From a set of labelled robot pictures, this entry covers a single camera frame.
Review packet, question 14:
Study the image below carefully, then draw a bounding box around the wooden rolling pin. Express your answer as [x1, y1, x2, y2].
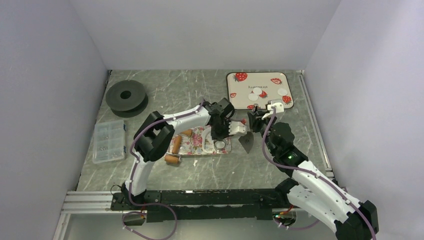
[164, 129, 193, 165]

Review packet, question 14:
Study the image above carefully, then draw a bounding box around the black filament spool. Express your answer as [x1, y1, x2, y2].
[105, 79, 149, 118]

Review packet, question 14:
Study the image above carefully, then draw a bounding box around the strawberry print tray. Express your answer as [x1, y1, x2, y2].
[226, 71, 294, 110]

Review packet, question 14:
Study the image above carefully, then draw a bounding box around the round white wrapper left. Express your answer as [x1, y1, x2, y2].
[248, 93, 259, 102]

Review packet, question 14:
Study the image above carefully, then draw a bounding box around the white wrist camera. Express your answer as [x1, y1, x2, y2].
[228, 120, 248, 136]
[261, 99, 285, 120]

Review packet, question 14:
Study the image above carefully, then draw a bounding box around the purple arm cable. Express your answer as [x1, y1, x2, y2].
[121, 98, 206, 240]
[261, 105, 379, 240]

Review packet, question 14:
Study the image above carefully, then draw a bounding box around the aluminium frame rail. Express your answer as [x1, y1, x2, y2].
[61, 191, 113, 214]

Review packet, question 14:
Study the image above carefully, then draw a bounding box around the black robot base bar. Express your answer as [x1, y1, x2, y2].
[110, 188, 291, 223]

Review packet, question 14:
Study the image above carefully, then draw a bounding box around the clear plastic parts box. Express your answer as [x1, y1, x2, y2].
[92, 119, 127, 164]

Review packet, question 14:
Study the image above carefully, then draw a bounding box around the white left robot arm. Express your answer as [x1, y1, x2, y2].
[121, 97, 235, 210]

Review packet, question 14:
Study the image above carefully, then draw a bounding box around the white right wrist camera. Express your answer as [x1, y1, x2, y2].
[261, 99, 285, 120]

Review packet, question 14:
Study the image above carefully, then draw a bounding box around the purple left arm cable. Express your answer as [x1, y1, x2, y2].
[121, 98, 206, 240]

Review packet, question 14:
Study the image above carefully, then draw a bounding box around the round white wrapper middle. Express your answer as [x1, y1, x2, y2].
[252, 87, 263, 95]

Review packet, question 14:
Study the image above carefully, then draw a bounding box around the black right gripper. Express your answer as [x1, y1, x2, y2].
[248, 110, 278, 155]

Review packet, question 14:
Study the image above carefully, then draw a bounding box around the white dough scrap strip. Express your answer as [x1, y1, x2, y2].
[201, 127, 232, 155]

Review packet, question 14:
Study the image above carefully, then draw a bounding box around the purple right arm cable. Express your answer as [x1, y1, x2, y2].
[261, 105, 379, 240]

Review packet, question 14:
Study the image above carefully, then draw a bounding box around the round white wrapper right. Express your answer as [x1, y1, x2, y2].
[277, 88, 289, 96]

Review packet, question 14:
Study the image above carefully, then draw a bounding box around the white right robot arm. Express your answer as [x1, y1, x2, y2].
[247, 107, 379, 240]

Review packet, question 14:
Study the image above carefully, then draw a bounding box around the wooden handled dough scraper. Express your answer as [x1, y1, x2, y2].
[238, 131, 255, 154]

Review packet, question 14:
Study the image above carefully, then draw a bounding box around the round white wrapper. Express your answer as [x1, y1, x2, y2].
[252, 87, 263, 95]
[277, 88, 289, 96]
[248, 93, 259, 102]

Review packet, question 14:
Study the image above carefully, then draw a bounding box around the floral print tray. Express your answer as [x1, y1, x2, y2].
[167, 126, 222, 157]

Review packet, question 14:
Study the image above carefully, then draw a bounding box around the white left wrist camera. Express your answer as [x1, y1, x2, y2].
[228, 120, 248, 136]

